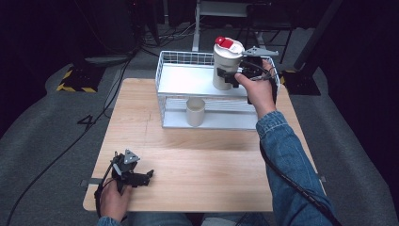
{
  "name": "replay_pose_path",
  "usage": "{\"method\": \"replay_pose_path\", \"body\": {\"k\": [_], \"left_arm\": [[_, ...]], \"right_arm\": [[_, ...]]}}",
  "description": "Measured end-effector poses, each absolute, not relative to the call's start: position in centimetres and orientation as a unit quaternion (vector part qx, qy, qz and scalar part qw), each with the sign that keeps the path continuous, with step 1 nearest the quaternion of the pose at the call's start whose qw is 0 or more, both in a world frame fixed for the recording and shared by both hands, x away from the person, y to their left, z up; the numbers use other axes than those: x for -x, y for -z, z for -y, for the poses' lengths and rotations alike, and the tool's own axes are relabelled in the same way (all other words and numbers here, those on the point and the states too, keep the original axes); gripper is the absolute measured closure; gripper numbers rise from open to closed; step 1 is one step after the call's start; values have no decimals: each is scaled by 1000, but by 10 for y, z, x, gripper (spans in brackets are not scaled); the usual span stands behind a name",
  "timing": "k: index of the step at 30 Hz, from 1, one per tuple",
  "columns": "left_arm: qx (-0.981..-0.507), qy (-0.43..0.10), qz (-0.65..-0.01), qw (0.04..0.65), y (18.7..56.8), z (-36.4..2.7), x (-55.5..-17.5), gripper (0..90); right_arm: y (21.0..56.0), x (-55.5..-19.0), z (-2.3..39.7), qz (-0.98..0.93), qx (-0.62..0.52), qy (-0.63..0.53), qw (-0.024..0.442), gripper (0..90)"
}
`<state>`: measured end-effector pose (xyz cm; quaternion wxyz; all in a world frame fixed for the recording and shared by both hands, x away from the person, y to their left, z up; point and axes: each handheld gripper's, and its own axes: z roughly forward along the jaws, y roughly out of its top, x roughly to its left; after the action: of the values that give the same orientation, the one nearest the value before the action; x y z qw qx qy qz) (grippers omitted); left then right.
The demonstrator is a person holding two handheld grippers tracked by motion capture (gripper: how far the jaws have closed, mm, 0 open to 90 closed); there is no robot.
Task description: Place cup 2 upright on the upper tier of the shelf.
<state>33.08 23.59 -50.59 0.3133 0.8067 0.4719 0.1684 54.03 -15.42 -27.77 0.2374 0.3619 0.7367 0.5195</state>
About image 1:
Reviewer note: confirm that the person's leg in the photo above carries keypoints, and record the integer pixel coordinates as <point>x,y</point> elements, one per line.
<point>156,219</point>
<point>238,219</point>

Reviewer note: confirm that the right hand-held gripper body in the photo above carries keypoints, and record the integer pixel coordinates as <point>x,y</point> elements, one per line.
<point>258,51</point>

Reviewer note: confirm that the person's right hand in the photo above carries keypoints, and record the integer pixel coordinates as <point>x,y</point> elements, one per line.
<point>262,94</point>

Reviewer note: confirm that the white cup with red lid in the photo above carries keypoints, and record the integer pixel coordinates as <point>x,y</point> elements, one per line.
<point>226,61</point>

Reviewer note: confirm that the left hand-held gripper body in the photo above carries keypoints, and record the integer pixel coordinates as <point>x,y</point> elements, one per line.
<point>130,157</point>

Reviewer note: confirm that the black yellow striped base plate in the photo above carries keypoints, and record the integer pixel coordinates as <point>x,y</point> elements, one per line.
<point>302,83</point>
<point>80,80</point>

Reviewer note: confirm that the person's left leg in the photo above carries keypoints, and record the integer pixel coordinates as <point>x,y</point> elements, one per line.
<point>156,219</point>

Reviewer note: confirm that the white metal stand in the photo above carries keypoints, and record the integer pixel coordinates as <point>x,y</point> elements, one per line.
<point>196,34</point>

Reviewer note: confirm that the black metal chair frame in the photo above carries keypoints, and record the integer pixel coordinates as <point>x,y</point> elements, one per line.
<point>269,19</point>

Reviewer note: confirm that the person's right leg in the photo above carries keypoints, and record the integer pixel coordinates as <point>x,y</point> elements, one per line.
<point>238,219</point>

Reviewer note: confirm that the dark slanted post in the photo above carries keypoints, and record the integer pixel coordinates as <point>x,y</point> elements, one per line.
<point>316,34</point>

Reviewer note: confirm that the grey table edge bracket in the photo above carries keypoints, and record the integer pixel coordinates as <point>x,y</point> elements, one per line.
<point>322,179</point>

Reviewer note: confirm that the person's left hand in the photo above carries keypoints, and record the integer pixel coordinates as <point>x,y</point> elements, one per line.
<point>113,202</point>

